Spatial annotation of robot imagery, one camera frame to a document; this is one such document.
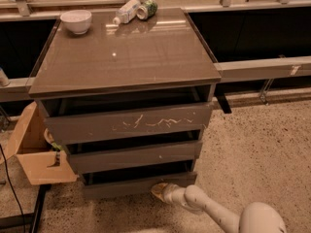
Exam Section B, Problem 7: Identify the grey bottom drawer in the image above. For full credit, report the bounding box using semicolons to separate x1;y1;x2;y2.
84;172;197;199

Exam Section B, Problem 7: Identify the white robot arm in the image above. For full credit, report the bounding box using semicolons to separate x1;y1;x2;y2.
151;183;287;233

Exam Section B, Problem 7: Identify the grey middle drawer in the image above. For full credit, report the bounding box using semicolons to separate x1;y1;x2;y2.
68;140;202;174

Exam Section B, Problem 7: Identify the scratched grey top drawer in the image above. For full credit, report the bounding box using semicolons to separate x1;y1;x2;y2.
45;103;213;145

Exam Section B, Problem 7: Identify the grey drawer cabinet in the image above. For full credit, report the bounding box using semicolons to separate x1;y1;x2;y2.
29;9;221;188

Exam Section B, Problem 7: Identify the black table leg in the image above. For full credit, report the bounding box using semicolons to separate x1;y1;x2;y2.
29;184;52;233

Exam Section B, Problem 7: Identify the brown cardboard box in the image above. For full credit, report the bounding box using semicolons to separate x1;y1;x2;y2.
4;102;77;185

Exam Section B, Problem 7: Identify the clear plastic bottle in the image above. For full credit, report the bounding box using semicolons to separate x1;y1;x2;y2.
113;0;141;25

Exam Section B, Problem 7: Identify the green drink can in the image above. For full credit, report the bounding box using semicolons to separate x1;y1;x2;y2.
136;0;157;20

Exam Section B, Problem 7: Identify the white ceramic bowl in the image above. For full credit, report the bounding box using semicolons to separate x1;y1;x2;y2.
60;10;92;35

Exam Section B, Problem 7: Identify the black cable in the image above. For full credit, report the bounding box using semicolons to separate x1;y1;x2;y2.
0;143;27;233

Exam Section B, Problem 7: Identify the metal railing frame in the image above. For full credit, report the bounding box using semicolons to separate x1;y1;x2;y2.
1;0;310;102

